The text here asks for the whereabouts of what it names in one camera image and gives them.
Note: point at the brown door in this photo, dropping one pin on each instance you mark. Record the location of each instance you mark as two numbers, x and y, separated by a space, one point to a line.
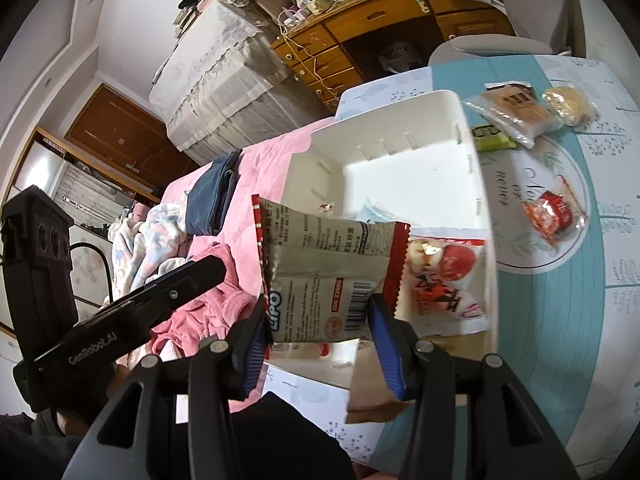
115 125

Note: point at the white lace furniture cover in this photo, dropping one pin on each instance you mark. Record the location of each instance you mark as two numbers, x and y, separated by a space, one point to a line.
225 75

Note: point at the white plastic storage box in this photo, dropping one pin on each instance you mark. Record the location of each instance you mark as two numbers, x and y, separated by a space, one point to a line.
400 160

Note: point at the white fruit picture snack packet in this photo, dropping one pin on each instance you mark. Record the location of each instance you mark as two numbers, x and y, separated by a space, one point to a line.
450 280

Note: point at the person's dark clothing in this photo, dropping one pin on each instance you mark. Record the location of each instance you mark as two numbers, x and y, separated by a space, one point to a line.
280 440

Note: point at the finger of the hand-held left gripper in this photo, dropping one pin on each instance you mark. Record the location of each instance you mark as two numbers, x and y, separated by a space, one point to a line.
175 285

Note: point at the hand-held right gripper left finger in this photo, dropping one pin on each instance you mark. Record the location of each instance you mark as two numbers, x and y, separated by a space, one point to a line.
252 355

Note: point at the clear brown cake packet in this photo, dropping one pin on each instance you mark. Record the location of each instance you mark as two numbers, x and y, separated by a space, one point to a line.
515 107

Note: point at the pink blanket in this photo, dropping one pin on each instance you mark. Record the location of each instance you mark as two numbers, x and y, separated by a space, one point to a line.
270 160

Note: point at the floral blanket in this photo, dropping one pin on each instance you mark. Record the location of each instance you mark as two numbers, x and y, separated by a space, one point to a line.
150 230

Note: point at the brown biscuit packet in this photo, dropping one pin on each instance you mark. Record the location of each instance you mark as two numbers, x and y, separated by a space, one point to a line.
365 375

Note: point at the wooden desk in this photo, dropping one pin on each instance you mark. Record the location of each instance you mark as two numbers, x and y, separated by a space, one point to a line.
325 55

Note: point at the blue snowflake snack packet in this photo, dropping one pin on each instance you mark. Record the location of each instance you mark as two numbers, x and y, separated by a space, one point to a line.
372 212

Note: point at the pink garment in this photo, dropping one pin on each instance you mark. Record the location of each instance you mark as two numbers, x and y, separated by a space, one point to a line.
225 300

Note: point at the grey chair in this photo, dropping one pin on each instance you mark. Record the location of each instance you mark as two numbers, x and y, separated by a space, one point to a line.
480 45

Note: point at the white red-edged snack packet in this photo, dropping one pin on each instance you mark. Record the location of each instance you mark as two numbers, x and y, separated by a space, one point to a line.
320 260

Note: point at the green snack packet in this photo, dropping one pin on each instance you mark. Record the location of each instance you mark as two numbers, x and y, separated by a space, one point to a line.
492 139

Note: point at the red walnut date packet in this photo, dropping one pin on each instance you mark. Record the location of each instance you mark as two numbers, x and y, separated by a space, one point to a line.
550 215

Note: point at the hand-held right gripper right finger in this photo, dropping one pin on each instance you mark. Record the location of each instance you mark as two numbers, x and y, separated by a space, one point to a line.
387 355

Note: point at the dark plastic bag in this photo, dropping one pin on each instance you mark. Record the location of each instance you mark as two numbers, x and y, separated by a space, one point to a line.
395 57

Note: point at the teal printed tablecloth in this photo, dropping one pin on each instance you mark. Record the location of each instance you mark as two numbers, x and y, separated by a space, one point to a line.
550 335

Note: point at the small yellow box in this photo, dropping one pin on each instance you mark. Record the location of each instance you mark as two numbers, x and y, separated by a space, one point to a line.
317 5

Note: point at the round rice cracker packet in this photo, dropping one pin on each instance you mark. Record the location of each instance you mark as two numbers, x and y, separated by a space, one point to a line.
570 102

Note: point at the navy folded cloth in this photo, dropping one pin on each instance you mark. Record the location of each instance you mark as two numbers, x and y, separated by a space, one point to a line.
210 195

